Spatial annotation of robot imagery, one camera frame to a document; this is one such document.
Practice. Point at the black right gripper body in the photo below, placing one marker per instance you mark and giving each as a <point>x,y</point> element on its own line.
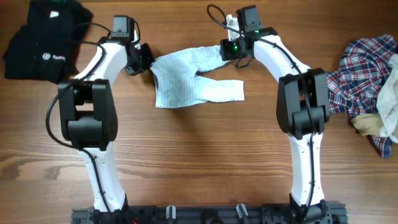
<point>231,50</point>

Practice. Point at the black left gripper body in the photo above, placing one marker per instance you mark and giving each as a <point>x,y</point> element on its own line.
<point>144,58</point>

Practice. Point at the light blue striped shirt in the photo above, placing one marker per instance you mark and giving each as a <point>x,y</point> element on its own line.
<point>179,80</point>

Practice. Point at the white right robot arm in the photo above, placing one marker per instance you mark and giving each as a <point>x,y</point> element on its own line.
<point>302,105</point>

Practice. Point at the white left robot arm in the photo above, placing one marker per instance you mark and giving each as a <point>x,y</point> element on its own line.
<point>88,115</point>

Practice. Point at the black folded polo shirt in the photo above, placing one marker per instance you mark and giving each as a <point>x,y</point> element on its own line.
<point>43,49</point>

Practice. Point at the red blue plaid shirt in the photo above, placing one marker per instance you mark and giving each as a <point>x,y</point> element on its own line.
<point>354,87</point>

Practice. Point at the beige cloth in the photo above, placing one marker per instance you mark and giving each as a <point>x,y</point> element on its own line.
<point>368,124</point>

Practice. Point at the cream white cloth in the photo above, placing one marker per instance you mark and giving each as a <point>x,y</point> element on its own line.
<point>387,103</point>

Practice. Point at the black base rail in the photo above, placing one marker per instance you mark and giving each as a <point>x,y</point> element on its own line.
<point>208,214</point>

